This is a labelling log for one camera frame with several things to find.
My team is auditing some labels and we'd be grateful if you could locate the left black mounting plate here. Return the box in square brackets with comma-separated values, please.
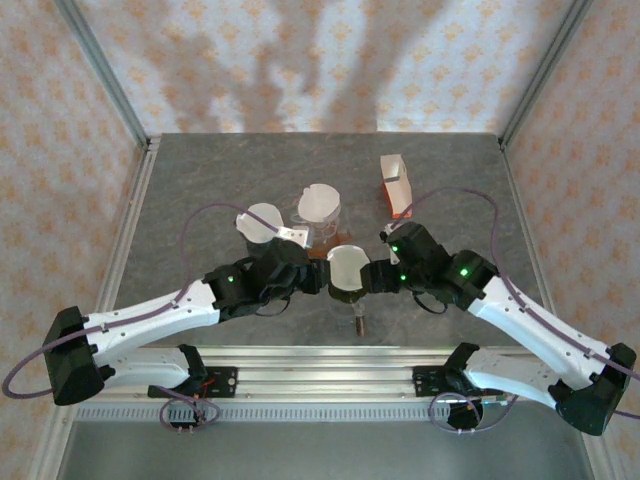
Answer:
[164, 366, 239, 400]

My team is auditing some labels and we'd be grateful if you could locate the aluminium side rail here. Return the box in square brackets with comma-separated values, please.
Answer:
[82, 134, 162, 359]
[498, 137, 557, 321]

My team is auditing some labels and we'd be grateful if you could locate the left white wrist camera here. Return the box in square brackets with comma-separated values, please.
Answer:
[276, 224, 315, 250]

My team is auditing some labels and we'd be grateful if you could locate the beige coffee filter pack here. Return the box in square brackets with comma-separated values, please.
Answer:
[379, 154, 415, 220]

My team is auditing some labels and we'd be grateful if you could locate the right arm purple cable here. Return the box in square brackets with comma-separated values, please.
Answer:
[392, 187, 640, 435]

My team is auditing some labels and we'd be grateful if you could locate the aluminium frame post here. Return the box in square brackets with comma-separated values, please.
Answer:
[499, 0, 596, 149]
[53, 0, 151, 149]

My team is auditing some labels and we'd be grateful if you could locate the black mounting plate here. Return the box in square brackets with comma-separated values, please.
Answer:
[164, 366, 239, 400]
[412, 364, 504, 400]

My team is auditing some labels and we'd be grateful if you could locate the clear glass cup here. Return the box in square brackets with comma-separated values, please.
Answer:
[289, 207, 347, 242]

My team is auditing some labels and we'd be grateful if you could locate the white slotted cable duct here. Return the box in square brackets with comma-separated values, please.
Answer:
[74, 402, 564, 425]

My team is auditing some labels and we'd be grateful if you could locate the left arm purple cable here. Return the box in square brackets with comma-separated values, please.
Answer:
[1, 202, 282, 434]

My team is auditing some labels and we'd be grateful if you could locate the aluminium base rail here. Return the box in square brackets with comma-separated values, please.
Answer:
[52, 344, 600, 403]

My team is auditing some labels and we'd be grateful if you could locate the white paper coffee filter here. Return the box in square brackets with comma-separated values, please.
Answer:
[327, 244, 370, 295]
[298, 183, 343, 225]
[235, 202, 287, 246]

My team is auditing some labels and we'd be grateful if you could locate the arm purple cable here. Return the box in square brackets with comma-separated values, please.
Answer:
[392, 187, 640, 435]
[1, 202, 282, 434]

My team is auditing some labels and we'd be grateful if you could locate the clear glass server brown handle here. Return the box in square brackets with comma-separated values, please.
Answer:
[338, 298, 372, 337]

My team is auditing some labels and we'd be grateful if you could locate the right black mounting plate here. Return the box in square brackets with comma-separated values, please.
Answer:
[412, 364, 504, 400]

